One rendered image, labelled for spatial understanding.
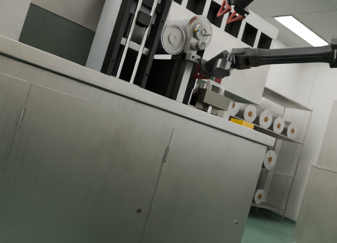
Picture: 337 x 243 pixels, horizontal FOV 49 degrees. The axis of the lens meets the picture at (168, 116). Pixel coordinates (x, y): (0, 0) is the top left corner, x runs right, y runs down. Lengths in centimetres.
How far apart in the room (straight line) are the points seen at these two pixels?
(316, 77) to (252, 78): 439
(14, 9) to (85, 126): 49
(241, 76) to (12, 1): 144
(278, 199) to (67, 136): 574
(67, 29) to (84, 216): 86
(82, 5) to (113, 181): 86
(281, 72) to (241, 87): 418
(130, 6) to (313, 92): 558
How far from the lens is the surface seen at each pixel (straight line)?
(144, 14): 133
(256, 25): 243
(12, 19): 136
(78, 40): 171
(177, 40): 157
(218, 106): 170
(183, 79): 154
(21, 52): 99
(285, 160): 664
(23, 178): 106
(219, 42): 219
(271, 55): 152
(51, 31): 167
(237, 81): 230
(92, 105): 109
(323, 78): 668
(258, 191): 574
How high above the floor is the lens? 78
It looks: 3 degrees up
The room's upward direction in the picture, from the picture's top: 16 degrees clockwise
